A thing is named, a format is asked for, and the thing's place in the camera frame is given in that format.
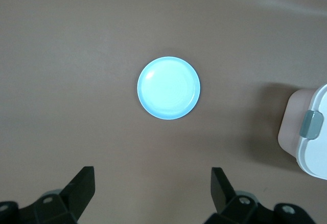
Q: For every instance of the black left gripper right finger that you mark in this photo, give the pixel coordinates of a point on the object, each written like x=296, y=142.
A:
x=222, y=193

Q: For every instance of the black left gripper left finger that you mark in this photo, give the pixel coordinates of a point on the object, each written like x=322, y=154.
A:
x=76, y=190

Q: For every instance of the white lidded container grey clips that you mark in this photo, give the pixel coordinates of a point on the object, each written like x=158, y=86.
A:
x=314, y=155

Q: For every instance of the brown table mat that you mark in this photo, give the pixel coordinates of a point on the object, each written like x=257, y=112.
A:
x=64, y=80

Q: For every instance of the light blue round plate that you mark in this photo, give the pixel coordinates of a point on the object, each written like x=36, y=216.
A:
x=168, y=88

